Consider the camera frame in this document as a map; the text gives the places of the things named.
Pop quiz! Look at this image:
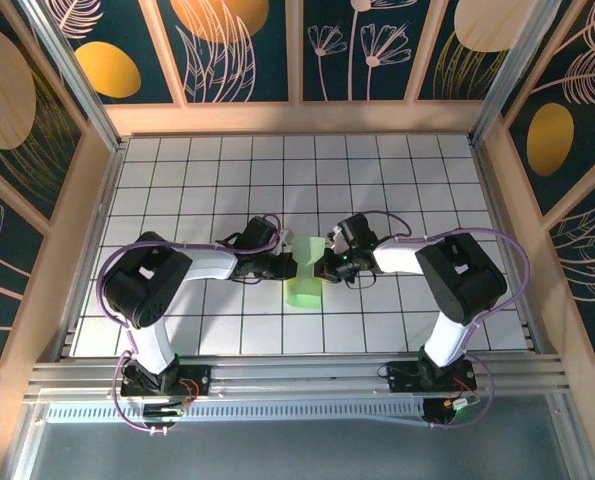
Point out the light green paper sheet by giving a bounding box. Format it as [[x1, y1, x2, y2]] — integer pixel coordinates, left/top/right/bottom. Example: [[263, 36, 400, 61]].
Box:
[[283, 233, 327, 308]]

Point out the black electronics board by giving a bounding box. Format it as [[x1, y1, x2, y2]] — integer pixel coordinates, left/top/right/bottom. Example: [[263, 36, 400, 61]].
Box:
[[141, 402, 186, 420]]

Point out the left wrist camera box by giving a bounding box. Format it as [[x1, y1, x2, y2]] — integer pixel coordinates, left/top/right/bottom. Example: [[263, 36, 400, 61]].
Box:
[[275, 228, 298, 257]]

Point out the long aluminium mounting rail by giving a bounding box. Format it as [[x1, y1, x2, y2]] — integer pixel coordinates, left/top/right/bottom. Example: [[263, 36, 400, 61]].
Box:
[[24, 353, 572, 402]]

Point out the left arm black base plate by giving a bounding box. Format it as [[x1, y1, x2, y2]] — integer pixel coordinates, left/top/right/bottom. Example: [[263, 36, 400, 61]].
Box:
[[120, 363, 212, 400]]

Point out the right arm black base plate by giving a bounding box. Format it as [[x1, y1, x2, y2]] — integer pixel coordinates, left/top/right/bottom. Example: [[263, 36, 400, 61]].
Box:
[[386, 360, 478, 395]]

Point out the aluminium side rail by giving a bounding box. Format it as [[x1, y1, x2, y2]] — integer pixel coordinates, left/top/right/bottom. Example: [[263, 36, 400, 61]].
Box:
[[469, 134, 548, 356], [36, 139, 129, 364]]

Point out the white slotted cable duct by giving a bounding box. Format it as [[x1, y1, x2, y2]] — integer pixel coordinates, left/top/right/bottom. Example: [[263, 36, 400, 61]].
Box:
[[44, 401, 428, 425]]

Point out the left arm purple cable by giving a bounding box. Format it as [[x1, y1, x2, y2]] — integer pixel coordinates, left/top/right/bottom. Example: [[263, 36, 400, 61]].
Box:
[[98, 213, 284, 435]]

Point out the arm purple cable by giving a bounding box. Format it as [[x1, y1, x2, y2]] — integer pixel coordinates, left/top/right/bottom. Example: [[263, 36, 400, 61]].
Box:
[[98, 213, 284, 435], [364, 210, 532, 432]]

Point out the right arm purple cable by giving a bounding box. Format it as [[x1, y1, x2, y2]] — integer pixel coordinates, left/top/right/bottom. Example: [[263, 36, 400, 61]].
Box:
[[364, 210, 532, 432]]

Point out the round black electronics mount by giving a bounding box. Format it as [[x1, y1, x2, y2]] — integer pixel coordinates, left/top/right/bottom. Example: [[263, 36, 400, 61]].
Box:
[[420, 397, 482, 429]]

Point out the aluminium frame post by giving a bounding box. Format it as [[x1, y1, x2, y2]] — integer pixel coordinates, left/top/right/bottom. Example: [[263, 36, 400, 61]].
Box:
[[18, 0, 128, 151], [468, 0, 576, 146]]

